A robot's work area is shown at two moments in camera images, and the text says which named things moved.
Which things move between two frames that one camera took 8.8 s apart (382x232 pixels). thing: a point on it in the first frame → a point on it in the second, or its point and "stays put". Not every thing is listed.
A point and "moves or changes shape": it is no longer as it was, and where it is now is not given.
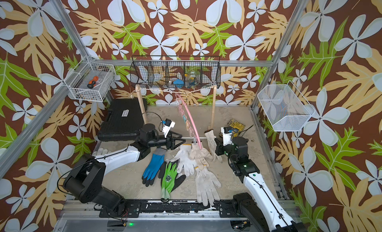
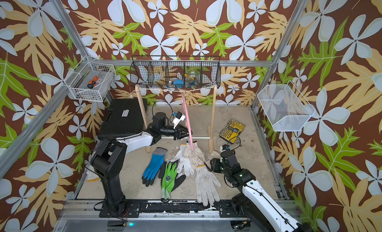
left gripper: (170, 144) → (181, 131)
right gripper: (220, 146) → (214, 165)
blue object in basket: (179, 83) stays put
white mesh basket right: (285, 108) stays put
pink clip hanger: (189, 127) moves or changes shape
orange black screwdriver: (92, 83) stays put
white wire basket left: (90, 80) stays put
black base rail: (225, 208) stays put
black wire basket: (183, 72) stays put
